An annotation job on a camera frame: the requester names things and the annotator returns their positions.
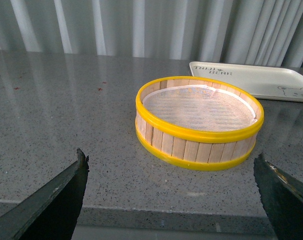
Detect grey pleated curtain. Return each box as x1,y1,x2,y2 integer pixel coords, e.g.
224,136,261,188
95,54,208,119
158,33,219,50
0,0,303,67

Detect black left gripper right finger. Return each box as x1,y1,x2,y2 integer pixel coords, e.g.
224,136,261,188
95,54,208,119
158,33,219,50
253,153,303,240

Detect cream bear tray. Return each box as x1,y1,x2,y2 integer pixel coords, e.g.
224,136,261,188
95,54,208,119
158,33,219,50
189,61,303,103

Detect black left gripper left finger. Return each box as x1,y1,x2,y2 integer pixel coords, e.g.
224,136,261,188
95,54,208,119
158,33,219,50
0,148,89,240

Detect yellow rimmed bamboo steamer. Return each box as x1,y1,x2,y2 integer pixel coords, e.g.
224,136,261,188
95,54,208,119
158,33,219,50
135,76,264,171

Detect white steamer liner cloth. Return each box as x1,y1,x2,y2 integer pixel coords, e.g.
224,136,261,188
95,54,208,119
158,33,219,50
142,84,257,132

